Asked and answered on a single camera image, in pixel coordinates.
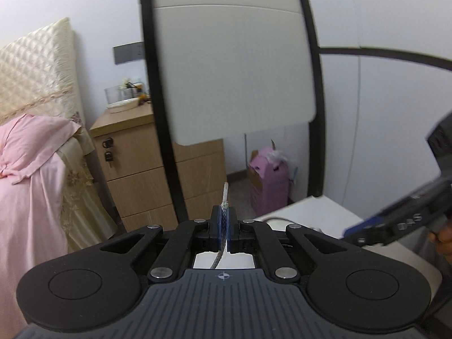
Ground person's right hand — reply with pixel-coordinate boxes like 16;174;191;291
428;215;452;266

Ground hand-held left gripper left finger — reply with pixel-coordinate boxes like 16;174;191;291
100;205;224;283

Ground white dish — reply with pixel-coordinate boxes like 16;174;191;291
105;99;139;114

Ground black cable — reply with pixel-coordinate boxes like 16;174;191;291
264;216;295;229

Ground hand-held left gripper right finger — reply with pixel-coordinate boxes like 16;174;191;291
226;206;348;283

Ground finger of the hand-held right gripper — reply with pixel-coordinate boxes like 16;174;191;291
343;211;393;248

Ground white wardrobe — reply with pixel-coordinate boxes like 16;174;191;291
224;44;452;227

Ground pink cardboard box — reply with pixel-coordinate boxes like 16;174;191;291
246;139;299;217

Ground clear plastic bag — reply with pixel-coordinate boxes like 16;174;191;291
266;149;289;165

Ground cream quilted headboard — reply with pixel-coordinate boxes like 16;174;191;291
0;17;86;128

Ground pink bed sheet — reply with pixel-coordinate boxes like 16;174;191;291
0;113;82;330

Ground white chair with black frame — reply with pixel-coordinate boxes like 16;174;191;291
139;0;444;290

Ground black cabinet keys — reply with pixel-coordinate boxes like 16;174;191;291
102;137;116;169

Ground small flower vase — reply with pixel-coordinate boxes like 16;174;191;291
121;77;151;106

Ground cream lace bed skirt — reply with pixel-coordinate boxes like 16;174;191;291
56;127;119;252

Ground white shoelace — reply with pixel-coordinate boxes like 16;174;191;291
210;181;230;271

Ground wooden drawer cabinet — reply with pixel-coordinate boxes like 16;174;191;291
90;103;227;234

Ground grey wall socket panel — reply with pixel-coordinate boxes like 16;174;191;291
112;42;146;66

